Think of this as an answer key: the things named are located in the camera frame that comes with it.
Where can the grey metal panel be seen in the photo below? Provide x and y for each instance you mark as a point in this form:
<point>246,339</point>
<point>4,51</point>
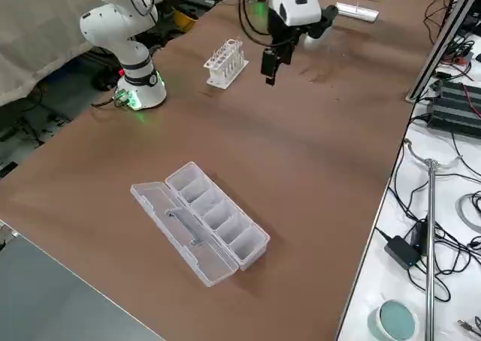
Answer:
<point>45,299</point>

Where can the yellow container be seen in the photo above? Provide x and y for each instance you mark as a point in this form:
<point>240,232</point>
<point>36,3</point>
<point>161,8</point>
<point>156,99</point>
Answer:
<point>184,21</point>

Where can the aluminium frame post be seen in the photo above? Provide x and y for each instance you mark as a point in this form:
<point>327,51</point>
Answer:
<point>439,44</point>

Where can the white test tube rack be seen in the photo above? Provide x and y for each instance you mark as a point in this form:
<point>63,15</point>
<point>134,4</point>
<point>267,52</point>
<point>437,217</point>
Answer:
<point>219,81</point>

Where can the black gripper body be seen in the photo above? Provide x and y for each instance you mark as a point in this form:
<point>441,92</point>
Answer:
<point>270,61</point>

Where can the black finned power supply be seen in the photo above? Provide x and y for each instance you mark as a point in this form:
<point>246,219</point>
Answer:
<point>454,112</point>

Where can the white rack with wooden rods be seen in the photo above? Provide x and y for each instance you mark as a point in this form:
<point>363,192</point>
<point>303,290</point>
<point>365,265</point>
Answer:
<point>357,12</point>

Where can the black power adapter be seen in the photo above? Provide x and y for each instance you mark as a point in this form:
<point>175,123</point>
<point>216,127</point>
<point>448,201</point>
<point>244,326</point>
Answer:
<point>400,251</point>
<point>420,236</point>

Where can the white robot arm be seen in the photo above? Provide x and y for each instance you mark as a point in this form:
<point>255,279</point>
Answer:
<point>112,22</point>

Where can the round white teal dish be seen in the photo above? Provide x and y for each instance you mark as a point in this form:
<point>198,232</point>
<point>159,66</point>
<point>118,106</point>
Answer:
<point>396,320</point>

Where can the clear plastic compartment box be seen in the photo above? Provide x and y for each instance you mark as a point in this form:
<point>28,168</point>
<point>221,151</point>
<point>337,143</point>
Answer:
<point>244,249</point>

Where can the black plug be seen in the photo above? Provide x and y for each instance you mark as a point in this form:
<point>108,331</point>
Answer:
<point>466,326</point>

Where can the silver metal rod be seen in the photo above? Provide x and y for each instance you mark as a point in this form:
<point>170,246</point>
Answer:
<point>431,243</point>

